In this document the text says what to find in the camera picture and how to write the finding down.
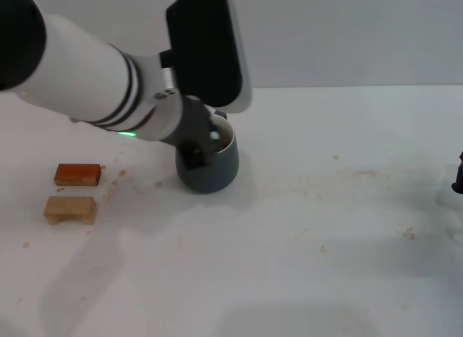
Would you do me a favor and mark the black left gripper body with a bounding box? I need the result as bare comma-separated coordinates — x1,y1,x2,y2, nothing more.
161,95,215,150

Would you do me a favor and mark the grey ceramic cup with coffee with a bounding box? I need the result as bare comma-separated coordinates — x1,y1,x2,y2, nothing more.
174,111,241,195

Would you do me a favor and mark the reddish brown wooden block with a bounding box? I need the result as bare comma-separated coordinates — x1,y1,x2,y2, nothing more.
54,163,102,187

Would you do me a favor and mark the light notched wooden block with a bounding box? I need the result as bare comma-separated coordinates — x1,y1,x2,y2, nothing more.
43,196,98,226

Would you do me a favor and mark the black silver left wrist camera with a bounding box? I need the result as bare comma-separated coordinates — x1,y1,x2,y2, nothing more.
158,0,252,114

